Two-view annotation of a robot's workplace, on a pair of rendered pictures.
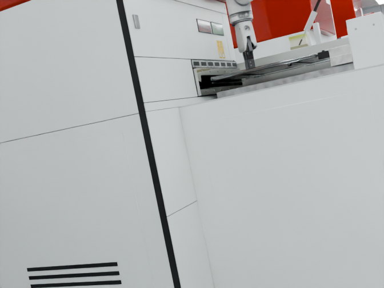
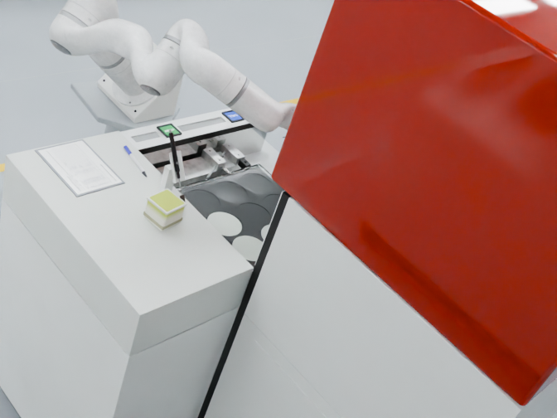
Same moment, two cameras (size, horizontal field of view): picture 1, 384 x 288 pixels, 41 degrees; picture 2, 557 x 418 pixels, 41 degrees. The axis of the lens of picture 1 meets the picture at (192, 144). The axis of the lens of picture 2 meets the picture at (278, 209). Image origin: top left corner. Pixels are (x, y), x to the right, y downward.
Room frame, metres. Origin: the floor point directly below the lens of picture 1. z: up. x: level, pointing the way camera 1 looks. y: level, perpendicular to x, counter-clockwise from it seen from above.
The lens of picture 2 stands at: (3.58, -0.02, 2.21)
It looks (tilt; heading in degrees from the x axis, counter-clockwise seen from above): 36 degrees down; 189
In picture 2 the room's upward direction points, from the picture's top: 21 degrees clockwise
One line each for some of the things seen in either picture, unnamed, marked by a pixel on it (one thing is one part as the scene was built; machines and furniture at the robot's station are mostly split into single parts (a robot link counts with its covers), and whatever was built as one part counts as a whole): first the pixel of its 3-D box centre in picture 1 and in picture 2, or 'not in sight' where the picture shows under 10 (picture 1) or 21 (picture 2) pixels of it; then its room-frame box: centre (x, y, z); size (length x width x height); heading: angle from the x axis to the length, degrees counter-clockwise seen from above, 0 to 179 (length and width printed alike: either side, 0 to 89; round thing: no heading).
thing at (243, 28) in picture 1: (244, 35); not in sight; (1.87, -0.26, 1.03); 0.10 x 0.07 x 0.11; 7
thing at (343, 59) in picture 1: (351, 60); (192, 171); (1.79, -0.59, 0.87); 0.36 x 0.08 x 0.03; 154
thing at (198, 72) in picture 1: (220, 80); not in sight; (1.97, -0.15, 0.89); 0.44 x 0.02 x 0.10; 154
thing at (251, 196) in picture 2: (274, 68); (253, 215); (1.89, -0.35, 0.90); 0.34 x 0.34 x 0.01; 64
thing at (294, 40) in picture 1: (299, 42); (164, 210); (2.17, -0.52, 1.00); 0.07 x 0.07 x 0.07; 72
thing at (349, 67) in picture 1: (285, 82); not in sight; (1.76, -0.35, 0.84); 0.50 x 0.02 x 0.03; 64
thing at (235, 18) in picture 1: (241, 18); not in sight; (1.87, -0.26, 1.09); 0.09 x 0.08 x 0.03; 7
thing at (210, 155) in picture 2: not in sight; (213, 158); (1.72, -0.56, 0.89); 0.08 x 0.03 x 0.03; 64
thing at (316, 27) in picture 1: (312, 28); (173, 175); (2.06, -0.55, 1.03); 0.06 x 0.04 x 0.13; 64
